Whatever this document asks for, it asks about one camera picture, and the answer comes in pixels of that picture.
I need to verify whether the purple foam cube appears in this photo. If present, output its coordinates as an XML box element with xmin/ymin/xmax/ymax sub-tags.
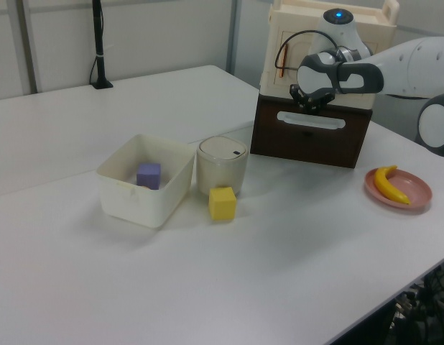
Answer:
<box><xmin>136</xmin><ymin>162</ymin><xmax>162</xmax><ymax>191</ymax></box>

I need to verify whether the wooden drawer with white handle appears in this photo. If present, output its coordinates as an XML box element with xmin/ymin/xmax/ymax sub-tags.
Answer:
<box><xmin>251</xmin><ymin>97</ymin><xmax>371</xmax><ymax>170</ymax></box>

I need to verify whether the yellow foam cube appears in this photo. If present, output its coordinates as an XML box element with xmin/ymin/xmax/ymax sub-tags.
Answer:
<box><xmin>208</xmin><ymin>185</ymin><xmax>238</xmax><ymax>221</ymax></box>

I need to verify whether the dark brown wooden cabinet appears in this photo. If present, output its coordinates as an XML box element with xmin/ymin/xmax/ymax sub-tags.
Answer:
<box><xmin>249</xmin><ymin>92</ymin><xmax>375</xmax><ymax>171</ymax></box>

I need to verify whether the white plastic bin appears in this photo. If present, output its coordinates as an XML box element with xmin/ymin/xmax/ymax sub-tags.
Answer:
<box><xmin>96</xmin><ymin>133</ymin><xmax>195</xmax><ymax>229</ymax></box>

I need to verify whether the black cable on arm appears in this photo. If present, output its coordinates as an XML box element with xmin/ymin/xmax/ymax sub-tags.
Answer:
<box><xmin>274</xmin><ymin>29</ymin><xmax>340</xmax><ymax>71</ymax></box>

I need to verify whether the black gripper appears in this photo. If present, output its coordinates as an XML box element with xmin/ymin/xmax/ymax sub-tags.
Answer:
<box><xmin>289</xmin><ymin>83</ymin><xmax>334</xmax><ymax>116</ymax></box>

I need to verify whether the pink plate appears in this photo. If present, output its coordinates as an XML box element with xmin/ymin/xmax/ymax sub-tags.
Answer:
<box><xmin>364</xmin><ymin>167</ymin><xmax>433</xmax><ymax>211</ymax></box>

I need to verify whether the black stand pole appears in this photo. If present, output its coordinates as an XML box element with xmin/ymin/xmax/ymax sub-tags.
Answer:
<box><xmin>89</xmin><ymin>0</ymin><xmax>114</xmax><ymax>91</ymax></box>

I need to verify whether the brown and cream drawer cabinet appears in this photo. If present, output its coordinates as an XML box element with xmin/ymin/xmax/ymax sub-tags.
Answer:
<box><xmin>259</xmin><ymin>0</ymin><xmax>401</xmax><ymax>111</ymax></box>

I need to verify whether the cream round lidded trash can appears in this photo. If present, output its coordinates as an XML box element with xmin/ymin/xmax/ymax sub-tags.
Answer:
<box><xmin>195</xmin><ymin>135</ymin><xmax>250</xmax><ymax>198</ymax></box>

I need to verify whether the yellow plastic banana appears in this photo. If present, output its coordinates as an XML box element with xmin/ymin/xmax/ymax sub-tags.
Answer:
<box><xmin>373</xmin><ymin>164</ymin><xmax>412</xmax><ymax>206</ymax></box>

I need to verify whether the orange latch strip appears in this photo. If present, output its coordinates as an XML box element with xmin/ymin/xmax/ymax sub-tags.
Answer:
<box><xmin>278</xmin><ymin>44</ymin><xmax>290</xmax><ymax>79</ymax></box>

